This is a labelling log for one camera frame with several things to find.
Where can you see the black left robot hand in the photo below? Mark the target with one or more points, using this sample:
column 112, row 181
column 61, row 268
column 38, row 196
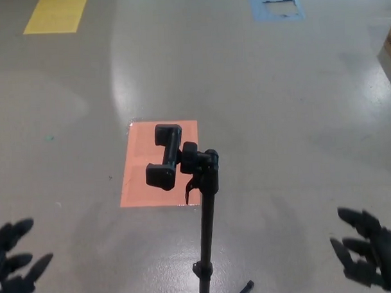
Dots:
column 14, row 286

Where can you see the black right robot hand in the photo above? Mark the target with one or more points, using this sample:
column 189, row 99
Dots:
column 390, row 252

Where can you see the black phone stand tripod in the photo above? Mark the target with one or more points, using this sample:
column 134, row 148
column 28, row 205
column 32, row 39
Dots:
column 208, row 213

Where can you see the orange floor marking rectangle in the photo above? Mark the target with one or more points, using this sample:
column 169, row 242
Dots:
column 141, row 148

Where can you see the yellow floor marking rectangle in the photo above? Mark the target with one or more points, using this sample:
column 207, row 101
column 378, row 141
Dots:
column 57, row 13

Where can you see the blue torn floor marking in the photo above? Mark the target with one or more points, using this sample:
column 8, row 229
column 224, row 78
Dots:
column 258, row 9

